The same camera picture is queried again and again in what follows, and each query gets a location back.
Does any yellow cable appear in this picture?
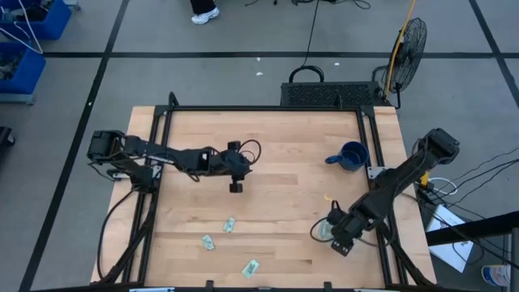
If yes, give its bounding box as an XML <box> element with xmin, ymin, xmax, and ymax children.
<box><xmin>383</xmin><ymin>0</ymin><xmax>418</xmax><ymax>98</ymax></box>

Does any white cardboard box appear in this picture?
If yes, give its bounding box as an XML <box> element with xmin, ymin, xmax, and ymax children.
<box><xmin>427</xmin><ymin>204</ymin><xmax>474</xmax><ymax>273</ymax></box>

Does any blue storage bin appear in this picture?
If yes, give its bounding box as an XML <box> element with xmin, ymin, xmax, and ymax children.
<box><xmin>0</xmin><ymin>42</ymin><xmax>46</xmax><ymax>95</ymax></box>
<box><xmin>0</xmin><ymin>0</ymin><xmax>73</xmax><ymax>41</ymax></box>

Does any person's white shoe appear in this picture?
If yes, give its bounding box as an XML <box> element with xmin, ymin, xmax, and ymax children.
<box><xmin>191</xmin><ymin>6</ymin><xmax>221</xmax><ymax>26</ymax></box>

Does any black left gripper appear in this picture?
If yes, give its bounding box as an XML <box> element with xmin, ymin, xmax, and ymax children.
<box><xmin>211</xmin><ymin>140</ymin><xmax>252</xmax><ymax>194</ymax></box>

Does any black metal beam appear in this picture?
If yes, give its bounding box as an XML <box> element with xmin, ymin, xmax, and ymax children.
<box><xmin>425</xmin><ymin>210</ymin><xmax>519</xmax><ymax>247</ymax></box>

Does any blue ceramic mug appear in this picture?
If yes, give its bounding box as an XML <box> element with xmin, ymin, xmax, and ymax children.
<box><xmin>324</xmin><ymin>140</ymin><xmax>370</xmax><ymax>172</ymax></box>

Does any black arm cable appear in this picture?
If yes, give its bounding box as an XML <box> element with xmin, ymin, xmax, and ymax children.
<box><xmin>96</xmin><ymin>187</ymin><xmax>139</xmax><ymax>281</ymax></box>

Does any person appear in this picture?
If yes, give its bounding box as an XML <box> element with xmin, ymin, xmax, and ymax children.
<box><xmin>189</xmin><ymin>0</ymin><xmax>221</xmax><ymax>26</ymax></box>

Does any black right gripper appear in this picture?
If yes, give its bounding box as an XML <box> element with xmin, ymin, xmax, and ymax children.
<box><xmin>327</xmin><ymin>200</ymin><xmax>372</xmax><ymax>258</ymax></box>

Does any white blue plastic jug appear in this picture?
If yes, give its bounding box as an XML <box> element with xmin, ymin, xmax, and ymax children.
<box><xmin>481</xmin><ymin>264</ymin><xmax>513</xmax><ymax>288</ymax></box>

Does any black power cable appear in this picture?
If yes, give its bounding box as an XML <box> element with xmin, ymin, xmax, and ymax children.
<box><xmin>288</xmin><ymin>0</ymin><xmax>325</xmax><ymax>84</ymax></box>

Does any black floor fan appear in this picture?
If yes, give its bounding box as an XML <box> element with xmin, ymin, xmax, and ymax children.
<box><xmin>372</xmin><ymin>16</ymin><xmax>429</xmax><ymax>110</ymax></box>

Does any black perforated computer case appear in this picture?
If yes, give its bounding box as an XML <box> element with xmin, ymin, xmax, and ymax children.
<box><xmin>280</xmin><ymin>80</ymin><xmax>385</xmax><ymax>108</ymax></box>

